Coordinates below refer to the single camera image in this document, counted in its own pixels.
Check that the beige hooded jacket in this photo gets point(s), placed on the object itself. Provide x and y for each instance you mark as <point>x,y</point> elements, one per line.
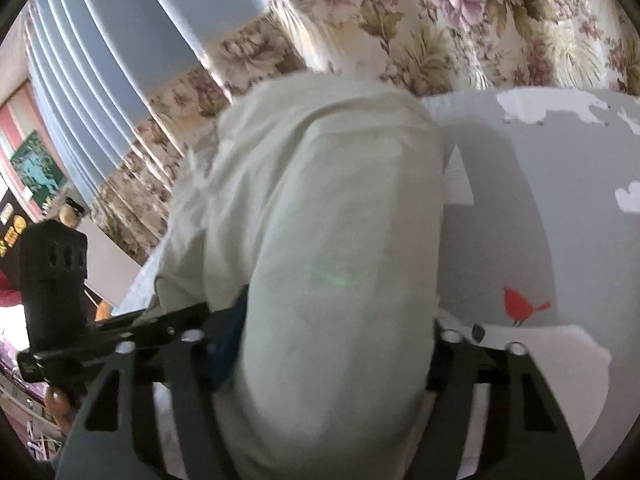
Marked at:
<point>321,196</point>

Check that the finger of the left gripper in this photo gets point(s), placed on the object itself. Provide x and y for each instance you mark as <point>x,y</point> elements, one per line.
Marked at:
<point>136,326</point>

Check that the grey patterned bed sheet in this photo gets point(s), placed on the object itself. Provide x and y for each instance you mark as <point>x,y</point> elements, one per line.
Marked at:
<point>540,243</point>

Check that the blue floral curtain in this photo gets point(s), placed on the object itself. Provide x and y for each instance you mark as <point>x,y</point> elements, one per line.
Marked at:
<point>125,87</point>

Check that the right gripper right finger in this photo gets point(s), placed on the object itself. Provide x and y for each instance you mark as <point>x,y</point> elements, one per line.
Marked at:
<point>526,435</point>

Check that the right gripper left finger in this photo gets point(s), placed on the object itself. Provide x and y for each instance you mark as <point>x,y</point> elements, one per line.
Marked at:
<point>149,413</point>

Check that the green wall poster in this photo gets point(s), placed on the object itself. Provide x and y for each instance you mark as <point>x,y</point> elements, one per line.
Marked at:
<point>38,170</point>

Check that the person's left hand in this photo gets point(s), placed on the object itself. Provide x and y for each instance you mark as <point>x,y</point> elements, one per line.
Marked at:
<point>59,406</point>

